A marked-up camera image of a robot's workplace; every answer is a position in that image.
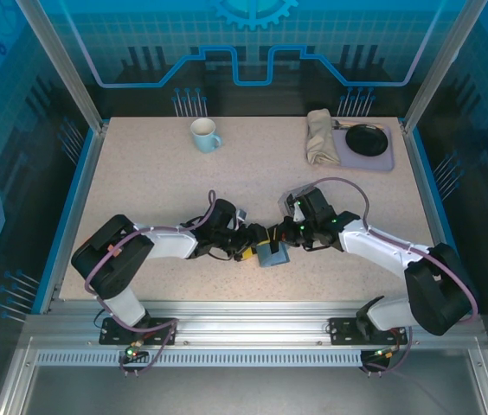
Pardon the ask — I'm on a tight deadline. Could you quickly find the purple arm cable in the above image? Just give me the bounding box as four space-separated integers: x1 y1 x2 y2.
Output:
83 188 218 378
311 176 479 377

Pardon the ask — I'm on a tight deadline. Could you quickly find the black plate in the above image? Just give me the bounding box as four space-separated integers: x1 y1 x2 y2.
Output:
344 123 389 158

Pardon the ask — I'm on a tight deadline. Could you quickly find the slotted cable duct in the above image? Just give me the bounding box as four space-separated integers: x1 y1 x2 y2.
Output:
35 349 369 368

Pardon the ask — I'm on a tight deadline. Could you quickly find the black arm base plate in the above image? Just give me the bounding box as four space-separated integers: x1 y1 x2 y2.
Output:
328 316 409 346
99 316 179 346

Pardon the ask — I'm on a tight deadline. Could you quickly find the aluminium frame rail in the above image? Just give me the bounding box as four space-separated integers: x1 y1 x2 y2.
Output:
22 300 487 347

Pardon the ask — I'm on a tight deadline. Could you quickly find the aluminium frame post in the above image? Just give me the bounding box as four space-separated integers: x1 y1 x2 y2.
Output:
401 0 488 133
14 0 110 133

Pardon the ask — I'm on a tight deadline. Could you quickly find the aluminium table side rail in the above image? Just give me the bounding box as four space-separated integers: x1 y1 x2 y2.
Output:
38 120 110 315
401 119 478 315

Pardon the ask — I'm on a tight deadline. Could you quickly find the lilac tray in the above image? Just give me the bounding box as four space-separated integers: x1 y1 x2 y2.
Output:
304 118 396 173

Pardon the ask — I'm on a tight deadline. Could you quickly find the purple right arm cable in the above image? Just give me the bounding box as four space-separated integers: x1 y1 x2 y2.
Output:
311 176 479 377

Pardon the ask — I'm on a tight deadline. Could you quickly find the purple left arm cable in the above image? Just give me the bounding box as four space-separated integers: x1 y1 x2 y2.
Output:
83 188 218 378

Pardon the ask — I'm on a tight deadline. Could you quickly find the light blue mug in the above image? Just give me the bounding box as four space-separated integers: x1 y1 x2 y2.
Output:
189 117 224 154

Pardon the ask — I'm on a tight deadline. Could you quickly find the beige folded cloth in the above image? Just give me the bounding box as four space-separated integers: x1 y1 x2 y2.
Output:
305 108 342 167

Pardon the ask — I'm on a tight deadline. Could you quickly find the small circuit board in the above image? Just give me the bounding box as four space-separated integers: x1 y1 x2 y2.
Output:
123 343 150 363
363 345 397 365

